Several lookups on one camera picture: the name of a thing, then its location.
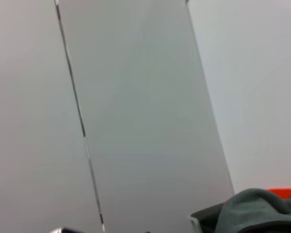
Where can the yellow and grey towel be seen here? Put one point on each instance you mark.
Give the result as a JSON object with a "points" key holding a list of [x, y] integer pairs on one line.
{"points": [[257, 211]]}

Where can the grey perforated plastic storage box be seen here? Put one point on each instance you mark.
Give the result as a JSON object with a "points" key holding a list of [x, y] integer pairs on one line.
{"points": [[203, 217]]}

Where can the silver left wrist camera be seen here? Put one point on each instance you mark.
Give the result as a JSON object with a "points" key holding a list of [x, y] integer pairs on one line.
{"points": [[63, 230]]}

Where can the orange hoop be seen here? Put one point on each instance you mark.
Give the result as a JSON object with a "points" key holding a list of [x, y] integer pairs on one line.
{"points": [[283, 191]]}

